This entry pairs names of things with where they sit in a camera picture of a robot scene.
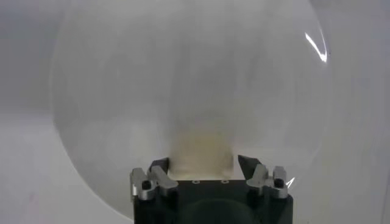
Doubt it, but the round white plate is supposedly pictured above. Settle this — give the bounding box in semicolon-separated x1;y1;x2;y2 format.
50;0;333;220

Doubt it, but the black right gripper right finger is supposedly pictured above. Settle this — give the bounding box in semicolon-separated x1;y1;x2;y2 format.
237;154;289;199

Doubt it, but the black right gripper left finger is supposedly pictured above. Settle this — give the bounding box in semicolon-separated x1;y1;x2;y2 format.
130;156;180;201

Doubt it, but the white steamed baozi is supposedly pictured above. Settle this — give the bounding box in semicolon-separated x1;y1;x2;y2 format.
167;127;237;180

